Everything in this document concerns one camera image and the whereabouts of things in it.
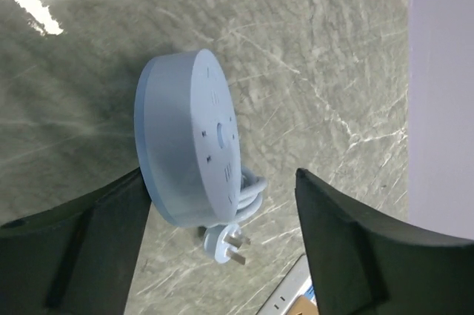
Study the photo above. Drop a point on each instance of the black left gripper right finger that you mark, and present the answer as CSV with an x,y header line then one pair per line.
x,y
363,261

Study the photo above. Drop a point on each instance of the white power strip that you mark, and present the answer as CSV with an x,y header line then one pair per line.
x,y
296,283

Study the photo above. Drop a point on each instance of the tan cube plug adapter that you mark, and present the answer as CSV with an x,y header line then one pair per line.
x,y
303,306

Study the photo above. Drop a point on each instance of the light blue round socket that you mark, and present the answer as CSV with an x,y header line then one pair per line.
x,y
187,139

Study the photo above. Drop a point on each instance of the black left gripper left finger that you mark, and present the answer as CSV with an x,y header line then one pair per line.
x,y
78,257

